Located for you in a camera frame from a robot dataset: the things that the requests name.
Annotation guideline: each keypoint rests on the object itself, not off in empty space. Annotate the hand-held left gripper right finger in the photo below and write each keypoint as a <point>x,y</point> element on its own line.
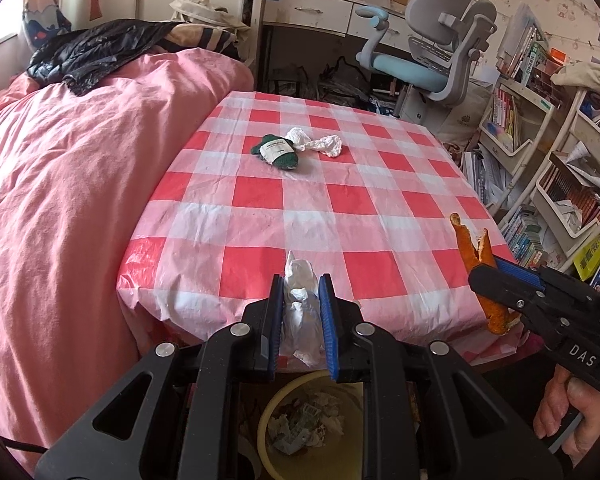
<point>328,325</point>

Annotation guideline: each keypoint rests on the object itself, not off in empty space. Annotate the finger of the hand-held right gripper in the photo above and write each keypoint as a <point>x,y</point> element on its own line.
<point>522,271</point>
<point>505,290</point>

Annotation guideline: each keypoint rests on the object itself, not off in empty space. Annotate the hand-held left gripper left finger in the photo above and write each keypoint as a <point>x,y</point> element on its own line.
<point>277,325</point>

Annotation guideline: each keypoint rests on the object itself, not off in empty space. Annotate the orange knitted sock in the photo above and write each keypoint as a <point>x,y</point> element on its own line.
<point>480,260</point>

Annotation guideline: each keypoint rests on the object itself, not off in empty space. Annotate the yellow waste bin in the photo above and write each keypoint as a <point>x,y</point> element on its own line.
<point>350,440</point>

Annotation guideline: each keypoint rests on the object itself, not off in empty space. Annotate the yellow book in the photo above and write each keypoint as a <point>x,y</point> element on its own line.
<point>590,257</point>

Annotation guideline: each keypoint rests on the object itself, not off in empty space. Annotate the red white checkered tablecloth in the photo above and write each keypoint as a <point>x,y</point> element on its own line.
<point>305,210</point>

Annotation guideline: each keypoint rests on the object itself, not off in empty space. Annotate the green knitted pouch white label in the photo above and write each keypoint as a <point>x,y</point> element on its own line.
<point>277,152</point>

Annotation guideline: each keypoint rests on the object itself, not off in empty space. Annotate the pink quilt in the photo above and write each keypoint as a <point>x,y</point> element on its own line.
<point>70,210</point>

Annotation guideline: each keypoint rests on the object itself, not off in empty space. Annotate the black bag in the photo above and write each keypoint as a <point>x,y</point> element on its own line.
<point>342,82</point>

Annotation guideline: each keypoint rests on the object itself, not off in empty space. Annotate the grey blue office chair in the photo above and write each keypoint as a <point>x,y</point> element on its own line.
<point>440,35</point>

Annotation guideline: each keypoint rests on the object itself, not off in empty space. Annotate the striped beige cloth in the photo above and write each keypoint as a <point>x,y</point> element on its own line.
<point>205,30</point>

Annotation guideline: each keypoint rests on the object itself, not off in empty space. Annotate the white desk with drawers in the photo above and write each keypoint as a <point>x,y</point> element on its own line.
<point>310,10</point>

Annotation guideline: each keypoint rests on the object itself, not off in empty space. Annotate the black shiny jacket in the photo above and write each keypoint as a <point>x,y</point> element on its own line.
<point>95,45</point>

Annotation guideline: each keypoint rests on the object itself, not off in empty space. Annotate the printed curtain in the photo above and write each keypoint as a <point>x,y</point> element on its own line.
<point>50,5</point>

